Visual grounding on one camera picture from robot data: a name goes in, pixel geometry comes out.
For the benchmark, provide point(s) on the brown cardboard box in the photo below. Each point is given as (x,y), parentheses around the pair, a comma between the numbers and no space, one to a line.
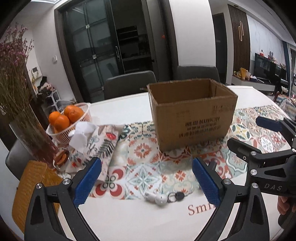
(186,112)

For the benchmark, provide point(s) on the orange fruit left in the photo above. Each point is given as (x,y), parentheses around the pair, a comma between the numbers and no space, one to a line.
(53,116)

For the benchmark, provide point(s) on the orange fruit right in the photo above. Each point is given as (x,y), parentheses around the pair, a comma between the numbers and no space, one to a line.
(73,112)

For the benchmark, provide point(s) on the glass vase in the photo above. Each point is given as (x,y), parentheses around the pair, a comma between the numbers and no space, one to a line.
(33,137)

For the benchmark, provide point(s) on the dark wooden door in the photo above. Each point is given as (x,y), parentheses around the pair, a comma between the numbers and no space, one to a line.
(241,38)

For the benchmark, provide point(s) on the floral fabric tissue cover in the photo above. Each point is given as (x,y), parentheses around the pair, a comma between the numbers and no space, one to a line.
(101,144)

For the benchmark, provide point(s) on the patterned table runner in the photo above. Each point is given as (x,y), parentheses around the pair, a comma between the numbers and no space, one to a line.
(138,166)

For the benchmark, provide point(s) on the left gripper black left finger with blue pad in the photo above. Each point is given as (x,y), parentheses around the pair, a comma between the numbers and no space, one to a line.
(42,222)

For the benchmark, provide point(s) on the person's right hand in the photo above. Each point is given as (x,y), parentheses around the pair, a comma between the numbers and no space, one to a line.
(282,205)

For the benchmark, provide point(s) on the white plastic fruit basket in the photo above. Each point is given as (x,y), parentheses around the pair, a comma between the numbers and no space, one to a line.
(62,137)

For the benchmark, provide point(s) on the orange fruit front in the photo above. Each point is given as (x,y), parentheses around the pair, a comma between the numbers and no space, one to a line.
(61,123)

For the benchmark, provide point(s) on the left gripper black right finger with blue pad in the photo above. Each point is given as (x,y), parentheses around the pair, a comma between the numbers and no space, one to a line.
(251,221)

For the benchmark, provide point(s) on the black tv cabinet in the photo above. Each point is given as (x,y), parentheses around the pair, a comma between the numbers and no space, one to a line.
(269,71)

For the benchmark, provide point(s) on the dark glass door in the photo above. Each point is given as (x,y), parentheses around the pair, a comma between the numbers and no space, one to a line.
(99,40)

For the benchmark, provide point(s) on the woven yellow placemat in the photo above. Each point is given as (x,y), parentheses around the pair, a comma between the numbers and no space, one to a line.
(35,172)

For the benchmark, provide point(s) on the black bike light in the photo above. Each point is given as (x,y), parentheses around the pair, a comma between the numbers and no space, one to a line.
(212,166)

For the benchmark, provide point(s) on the grey dining chair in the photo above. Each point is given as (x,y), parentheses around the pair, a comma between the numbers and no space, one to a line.
(185,72)
(128,84)

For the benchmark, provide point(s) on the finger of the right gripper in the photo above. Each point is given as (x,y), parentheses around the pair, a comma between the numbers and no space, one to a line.
(273,125)
(247,152)

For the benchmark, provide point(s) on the dried pink flowers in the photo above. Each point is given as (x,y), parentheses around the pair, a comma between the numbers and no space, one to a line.
(15,85)

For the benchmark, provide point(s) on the grey dining chair right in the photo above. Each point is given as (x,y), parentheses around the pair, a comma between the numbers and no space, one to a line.
(185,72)

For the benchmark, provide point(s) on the white tissue paper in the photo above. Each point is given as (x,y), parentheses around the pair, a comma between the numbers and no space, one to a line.
(79,137)

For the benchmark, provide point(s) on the orange fruit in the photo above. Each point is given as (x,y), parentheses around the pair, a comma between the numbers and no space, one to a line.
(73,112)
(61,123)
(53,116)

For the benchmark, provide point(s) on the grey dining chair left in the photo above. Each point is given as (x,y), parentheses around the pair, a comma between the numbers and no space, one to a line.
(128,84)

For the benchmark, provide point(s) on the white figurine keychain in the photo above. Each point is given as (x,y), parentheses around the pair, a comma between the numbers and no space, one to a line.
(158,199)

